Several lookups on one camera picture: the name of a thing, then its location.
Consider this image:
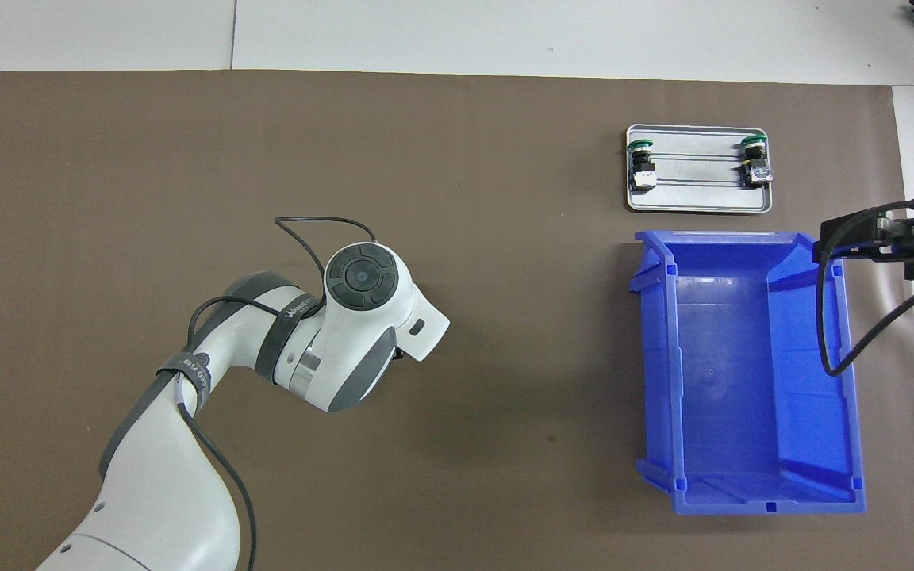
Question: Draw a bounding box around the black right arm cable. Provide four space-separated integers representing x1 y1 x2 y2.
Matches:
818 201 914 377

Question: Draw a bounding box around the silver metal tray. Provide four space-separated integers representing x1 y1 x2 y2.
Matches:
625 124 774 214

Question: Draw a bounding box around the green push button switch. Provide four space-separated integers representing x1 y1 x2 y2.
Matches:
629 139 659 194
737 136 775 188

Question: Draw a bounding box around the brown paper table mat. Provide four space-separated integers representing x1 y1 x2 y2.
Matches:
0 70 914 571

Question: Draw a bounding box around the blue plastic storage bin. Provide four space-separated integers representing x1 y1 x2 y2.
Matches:
630 230 868 516

